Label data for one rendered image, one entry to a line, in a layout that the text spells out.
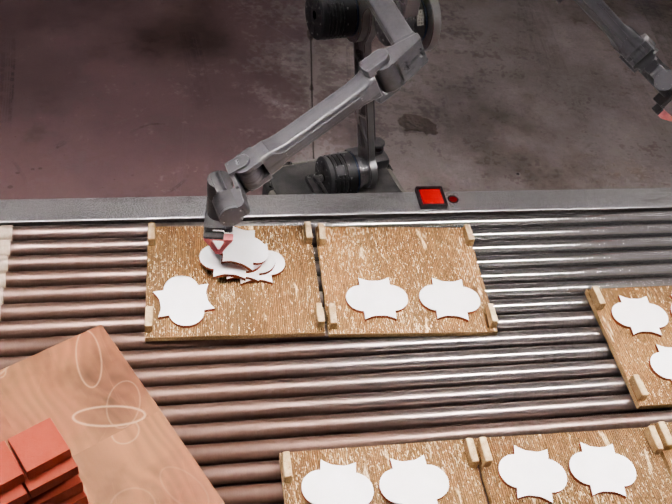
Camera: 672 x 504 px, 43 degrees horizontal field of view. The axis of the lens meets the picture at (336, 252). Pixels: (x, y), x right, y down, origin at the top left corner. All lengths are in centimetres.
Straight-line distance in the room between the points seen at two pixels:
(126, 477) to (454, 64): 339
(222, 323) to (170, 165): 186
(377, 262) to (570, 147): 228
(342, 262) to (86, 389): 72
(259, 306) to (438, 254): 50
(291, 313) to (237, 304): 13
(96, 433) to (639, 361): 125
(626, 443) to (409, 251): 69
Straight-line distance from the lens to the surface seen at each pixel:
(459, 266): 218
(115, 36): 455
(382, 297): 205
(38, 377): 179
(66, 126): 399
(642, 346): 219
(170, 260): 209
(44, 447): 137
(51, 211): 227
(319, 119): 188
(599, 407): 206
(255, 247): 206
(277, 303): 201
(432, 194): 236
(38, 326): 202
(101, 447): 168
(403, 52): 192
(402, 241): 220
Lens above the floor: 249
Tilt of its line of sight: 46 degrees down
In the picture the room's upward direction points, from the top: 10 degrees clockwise
